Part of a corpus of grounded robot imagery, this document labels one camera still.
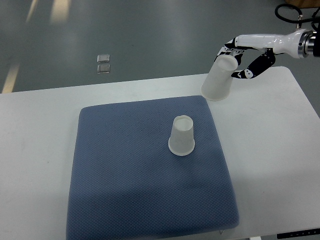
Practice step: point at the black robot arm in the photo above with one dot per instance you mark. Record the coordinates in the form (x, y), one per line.
(314, 44)

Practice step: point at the blue grey foam mat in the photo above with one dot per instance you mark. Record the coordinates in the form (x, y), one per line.
(127, 184)

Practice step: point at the wooden furniture corner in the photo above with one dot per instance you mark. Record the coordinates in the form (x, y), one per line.
(304, 3)

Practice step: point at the black table control panel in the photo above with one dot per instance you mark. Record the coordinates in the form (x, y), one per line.
(300, 234)

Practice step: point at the white paper cup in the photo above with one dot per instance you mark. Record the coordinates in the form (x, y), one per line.
(181, 141)
(218, 82)

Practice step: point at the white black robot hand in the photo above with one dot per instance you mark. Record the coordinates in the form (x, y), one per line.
(294, 44)

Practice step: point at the white paper cup on mat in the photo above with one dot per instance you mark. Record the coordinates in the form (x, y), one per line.
(181, 141)

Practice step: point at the upper metal floor plate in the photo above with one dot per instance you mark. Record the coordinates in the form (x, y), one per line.
(103, 58)

